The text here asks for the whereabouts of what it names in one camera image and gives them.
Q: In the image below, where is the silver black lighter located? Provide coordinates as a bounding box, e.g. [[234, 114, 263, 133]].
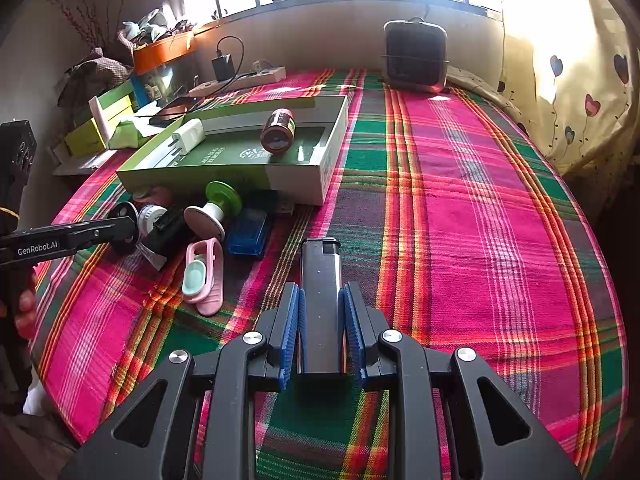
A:
[[298, 237, 346, 378]]

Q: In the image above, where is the pink teal clip case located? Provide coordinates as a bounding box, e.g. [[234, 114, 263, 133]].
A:
[[181, 237, 224, 316]]

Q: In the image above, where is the small white jar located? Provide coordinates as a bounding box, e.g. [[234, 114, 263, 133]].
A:
[[137, 204, 167, 237]]

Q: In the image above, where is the white power adapter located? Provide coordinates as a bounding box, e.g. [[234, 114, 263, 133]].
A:
[[170, 118, 205, 156]]

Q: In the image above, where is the brown medicine bottle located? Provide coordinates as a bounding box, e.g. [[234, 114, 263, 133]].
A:
[[260, 108, 296, 155]]

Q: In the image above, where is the black round disc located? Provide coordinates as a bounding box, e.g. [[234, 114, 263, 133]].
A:
[[107, 202, 139, 256]]

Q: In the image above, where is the person's hand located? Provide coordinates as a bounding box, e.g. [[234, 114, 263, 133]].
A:
[[0, 285, 37, 340]]

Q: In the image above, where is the yellow box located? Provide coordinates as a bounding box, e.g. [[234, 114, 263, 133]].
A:
[[64, 96, 134, 158]]

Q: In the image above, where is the brown cloth bundle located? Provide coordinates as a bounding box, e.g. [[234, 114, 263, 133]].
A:
[[56, 48, 131, 108]]

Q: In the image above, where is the white tube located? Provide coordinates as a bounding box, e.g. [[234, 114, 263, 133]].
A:
[[89, 96, 119, 148]]

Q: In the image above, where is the blue plastic box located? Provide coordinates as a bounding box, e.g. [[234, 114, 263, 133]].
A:
[[224, 207, 273, 259]]

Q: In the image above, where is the plaid tablecloth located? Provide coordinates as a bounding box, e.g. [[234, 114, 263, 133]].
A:
[[32, 70, 628, 479]]

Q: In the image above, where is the green white spool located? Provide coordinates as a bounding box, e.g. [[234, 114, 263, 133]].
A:
[[183, 181, 242, 242]]

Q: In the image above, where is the orange planter box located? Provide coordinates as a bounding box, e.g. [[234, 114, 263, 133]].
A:
[[134, 32, 195, 76]]

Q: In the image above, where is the black smartphone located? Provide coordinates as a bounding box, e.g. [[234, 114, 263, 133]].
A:
[[149, 96, 200, 128]]

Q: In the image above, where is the green cardboard box tray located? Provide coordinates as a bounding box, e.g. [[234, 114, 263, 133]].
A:
[[117, 96, 350, 206]]

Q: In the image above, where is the black charger plug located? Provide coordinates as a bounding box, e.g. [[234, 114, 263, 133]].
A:
[[212, 53, 235, 81]]

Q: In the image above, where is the white power strip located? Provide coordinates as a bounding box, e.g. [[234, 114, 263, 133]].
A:
[[188, 66, 286, 98]]

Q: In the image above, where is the small grey heater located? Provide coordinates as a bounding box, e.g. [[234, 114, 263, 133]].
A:
[[383, 20, 448, 94]]

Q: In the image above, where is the heart pattern curtain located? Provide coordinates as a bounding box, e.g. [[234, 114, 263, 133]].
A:
[[502, 0, 639, 174]]

